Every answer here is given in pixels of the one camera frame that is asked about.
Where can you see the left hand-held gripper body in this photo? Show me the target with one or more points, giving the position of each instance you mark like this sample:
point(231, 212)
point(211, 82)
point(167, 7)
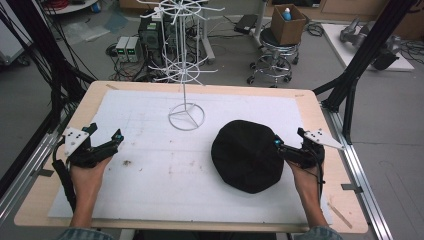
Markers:
point(76, 140)

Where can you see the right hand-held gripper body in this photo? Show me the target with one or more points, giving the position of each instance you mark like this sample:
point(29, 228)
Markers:
point(308, 156)

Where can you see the black hat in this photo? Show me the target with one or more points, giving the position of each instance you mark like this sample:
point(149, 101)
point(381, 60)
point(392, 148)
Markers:
point(246, 156)

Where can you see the person's right hand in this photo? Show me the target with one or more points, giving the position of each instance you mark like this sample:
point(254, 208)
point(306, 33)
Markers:
point(308, 181)

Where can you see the person's left hand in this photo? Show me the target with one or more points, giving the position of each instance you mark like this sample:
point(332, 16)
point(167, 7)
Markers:
point(87, 180)

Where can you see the thin wooden stick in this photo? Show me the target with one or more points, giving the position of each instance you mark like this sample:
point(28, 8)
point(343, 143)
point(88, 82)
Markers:
point(340, 215)

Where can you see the white foam mat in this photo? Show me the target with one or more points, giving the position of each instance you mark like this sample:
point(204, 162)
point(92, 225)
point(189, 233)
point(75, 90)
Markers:
point(166, 186)

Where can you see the chrome swivel stool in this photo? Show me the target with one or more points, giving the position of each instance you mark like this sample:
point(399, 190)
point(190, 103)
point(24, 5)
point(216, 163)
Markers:
point(273, 63)

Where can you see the right denim sleeve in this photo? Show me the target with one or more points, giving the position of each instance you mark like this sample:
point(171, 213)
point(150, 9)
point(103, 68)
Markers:
point(318, 234)

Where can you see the denim sleeve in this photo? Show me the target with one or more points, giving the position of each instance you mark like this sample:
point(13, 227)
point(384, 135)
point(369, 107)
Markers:
point(83, 234)
point(318, 234)

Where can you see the grey bench power supply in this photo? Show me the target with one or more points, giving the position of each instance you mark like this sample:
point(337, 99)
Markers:
point(121, 48)
point(134, 49)

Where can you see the left denim sleeve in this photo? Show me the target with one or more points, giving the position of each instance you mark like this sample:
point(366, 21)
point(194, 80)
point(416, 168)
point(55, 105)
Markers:
point(83, 234)

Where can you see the white floor board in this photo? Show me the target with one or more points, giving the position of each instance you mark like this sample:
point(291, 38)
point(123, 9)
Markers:
point(336, 43)

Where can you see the brown cardboard box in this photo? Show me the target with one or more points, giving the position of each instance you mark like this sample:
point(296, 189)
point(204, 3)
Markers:
point(287, 30)

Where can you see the black computer tower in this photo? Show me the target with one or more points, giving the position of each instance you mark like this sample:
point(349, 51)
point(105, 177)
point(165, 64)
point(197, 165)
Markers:
point(151, 38)

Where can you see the blue bottle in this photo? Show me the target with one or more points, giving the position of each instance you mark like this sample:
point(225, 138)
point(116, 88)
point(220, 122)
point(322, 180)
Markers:
point(286, 15)

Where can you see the round white table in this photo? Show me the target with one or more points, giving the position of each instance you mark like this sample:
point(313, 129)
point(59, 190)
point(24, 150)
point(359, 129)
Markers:
point(71, 7)

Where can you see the flat black box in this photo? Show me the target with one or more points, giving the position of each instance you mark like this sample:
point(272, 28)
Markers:
point(246, 24)

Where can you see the grey stand leg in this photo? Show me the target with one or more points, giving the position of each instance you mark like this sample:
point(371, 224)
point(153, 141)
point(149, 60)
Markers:
point(206, 40)

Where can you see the aluminium rail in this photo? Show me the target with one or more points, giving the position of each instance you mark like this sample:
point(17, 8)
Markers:
point(23, 180)
point(363, 186)

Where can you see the black metal frame post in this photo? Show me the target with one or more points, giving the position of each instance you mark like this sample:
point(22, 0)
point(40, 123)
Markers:
point(360, 63)
point(43, 53)

